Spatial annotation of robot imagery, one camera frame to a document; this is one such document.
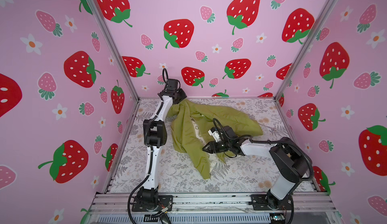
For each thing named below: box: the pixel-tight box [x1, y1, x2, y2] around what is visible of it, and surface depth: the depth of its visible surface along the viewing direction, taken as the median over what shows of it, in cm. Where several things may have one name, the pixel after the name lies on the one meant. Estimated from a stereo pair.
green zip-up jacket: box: [167, 98, 264, 180], surface depth 99 cm
